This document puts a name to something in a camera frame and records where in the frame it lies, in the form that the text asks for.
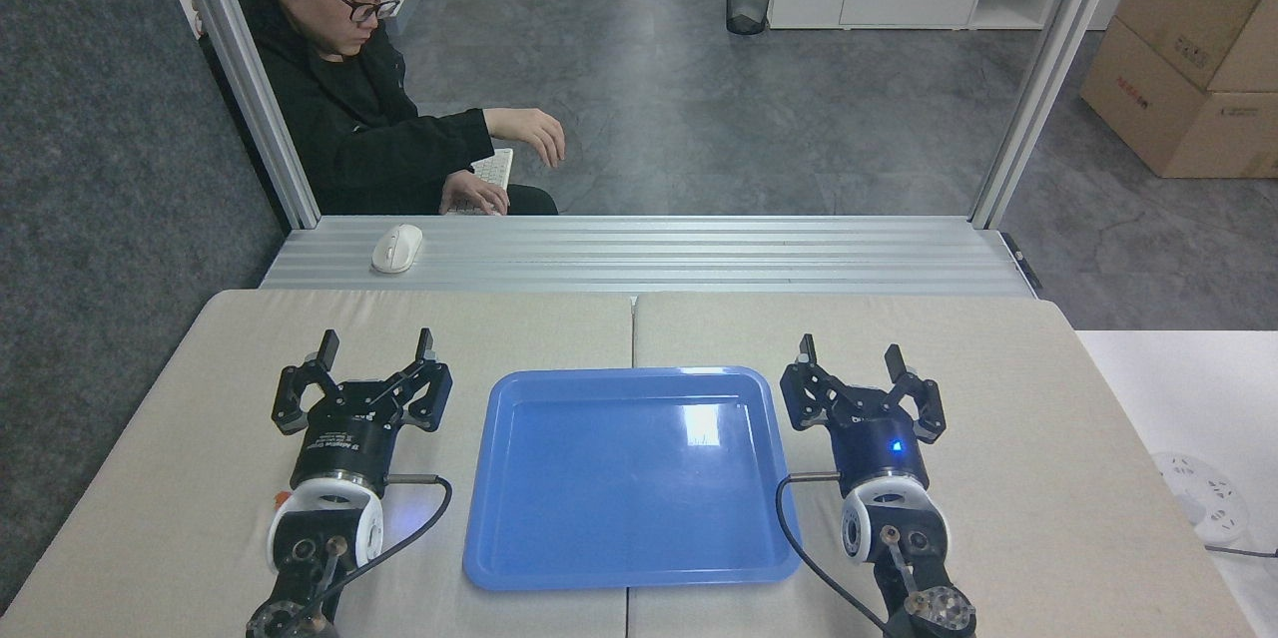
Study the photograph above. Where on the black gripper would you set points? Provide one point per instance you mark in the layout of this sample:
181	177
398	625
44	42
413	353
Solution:
879	448
347	443

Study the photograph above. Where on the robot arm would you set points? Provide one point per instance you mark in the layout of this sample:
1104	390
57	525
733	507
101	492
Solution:
324	518
899	528

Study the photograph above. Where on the blue plastic tray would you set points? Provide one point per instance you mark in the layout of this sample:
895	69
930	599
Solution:
629	488

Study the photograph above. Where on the person's right hand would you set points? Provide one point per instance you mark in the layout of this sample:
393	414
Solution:
474	191

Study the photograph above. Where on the person's left hand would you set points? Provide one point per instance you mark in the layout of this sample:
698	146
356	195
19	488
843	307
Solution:
529	127

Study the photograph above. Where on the white computer mouse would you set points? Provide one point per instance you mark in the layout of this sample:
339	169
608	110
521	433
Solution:
396	249

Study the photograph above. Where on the ribbed aluminium platform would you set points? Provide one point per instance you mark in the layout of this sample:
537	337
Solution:
699	254

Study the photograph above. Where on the beige table mat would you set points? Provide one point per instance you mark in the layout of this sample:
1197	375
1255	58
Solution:
150	478

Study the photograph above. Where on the white keyboard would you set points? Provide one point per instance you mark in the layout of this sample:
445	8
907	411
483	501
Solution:
496	166

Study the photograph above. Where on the person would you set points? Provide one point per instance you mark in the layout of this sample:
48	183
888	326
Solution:
339	119

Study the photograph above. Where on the white side table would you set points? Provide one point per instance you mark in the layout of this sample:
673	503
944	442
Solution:
1198	388

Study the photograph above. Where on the white round power strip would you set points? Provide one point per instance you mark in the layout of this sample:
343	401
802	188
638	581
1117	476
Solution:
1203	498

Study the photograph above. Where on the large cardboard box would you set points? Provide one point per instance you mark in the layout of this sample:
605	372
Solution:
1158	109

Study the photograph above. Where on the black platform bracket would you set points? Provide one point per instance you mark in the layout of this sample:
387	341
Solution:
1023	264

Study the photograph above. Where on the silver aluminium post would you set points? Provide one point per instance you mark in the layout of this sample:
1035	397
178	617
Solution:
250	79
1048	69

